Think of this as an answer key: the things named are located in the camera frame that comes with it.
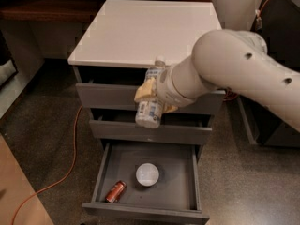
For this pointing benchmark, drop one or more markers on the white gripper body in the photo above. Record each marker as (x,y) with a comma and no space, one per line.
(163,84)

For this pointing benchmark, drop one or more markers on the clear plastic bottle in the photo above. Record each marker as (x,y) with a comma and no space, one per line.
(149,111)

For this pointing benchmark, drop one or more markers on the grey bottom drawer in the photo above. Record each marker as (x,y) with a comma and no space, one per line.
(173,198)

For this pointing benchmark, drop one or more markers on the grey drawer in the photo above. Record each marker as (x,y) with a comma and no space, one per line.
(121,97)
(173,198)
(174,128)

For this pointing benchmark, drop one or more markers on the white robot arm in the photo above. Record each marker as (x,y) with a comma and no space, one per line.
(233,60)

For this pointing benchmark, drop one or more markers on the grey top drawer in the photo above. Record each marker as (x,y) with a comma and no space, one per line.
(121,97)

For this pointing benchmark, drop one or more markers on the grey middle drawer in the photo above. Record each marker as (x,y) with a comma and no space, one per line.
(174,128)

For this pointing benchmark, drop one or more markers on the grey drawer cabinet white top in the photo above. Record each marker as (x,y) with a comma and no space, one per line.
(126,36)

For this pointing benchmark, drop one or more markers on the dark wooden counter shelf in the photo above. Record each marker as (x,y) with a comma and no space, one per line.
(56,11)

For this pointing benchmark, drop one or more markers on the white round bowl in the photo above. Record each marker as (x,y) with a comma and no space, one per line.
(147,174)

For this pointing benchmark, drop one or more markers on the orange soda can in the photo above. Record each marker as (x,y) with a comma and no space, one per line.
(116,192)

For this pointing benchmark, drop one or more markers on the dark cabinet on right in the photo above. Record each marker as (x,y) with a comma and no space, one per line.
(281,31)

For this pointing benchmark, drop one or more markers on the dark framed object at left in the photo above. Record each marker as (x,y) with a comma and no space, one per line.
(8,68)

